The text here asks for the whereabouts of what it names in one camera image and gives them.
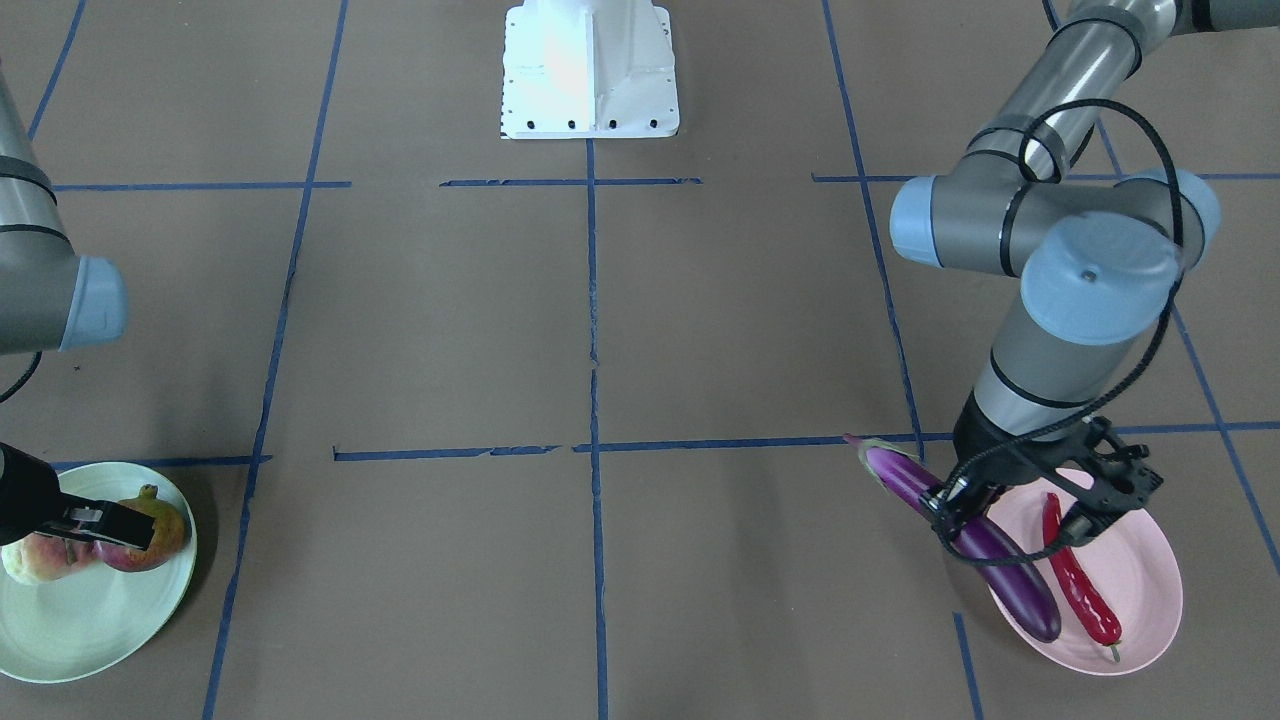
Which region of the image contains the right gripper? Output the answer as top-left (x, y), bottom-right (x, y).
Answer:
top-left (1, 443), bottom-right (155, 551)

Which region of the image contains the red yellow pomegranate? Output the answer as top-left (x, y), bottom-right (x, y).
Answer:
top-left (95, 484), bottom-right (188, 573)

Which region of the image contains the pink plate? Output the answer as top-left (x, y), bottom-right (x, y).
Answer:
top-left (995, 510), bottom-right (1183, 676)

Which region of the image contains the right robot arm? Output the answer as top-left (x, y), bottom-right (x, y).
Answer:
top-left (1, 85), bottom-right (155, 550)

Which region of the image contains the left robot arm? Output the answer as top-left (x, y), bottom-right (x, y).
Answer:
top-left (891, 1), bottom-right (1277, 566)

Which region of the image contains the purple eggplant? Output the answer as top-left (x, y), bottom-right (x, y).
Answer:
top-left (844, 434), bottom-right (1062, 643)

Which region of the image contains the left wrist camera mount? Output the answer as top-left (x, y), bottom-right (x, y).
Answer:
top-left (1044, 416), bottom-right (1165, 548)

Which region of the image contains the red chili pepper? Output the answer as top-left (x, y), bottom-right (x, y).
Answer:
top-left (1050, 546), bottom-right (1123, 664)

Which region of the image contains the green plate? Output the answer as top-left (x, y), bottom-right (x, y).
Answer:
top-left (1, 462), bottom-right (198, 684)

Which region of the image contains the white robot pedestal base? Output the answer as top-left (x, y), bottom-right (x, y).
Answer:
top-left (499, 1), bottom-right (681, 140)

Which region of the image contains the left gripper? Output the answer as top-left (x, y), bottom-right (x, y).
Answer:
top-left (925, 389), bottom-right (1051, 561)

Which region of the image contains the peach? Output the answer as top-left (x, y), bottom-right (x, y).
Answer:
top-left (3, 533), bottom-right (99, 585)

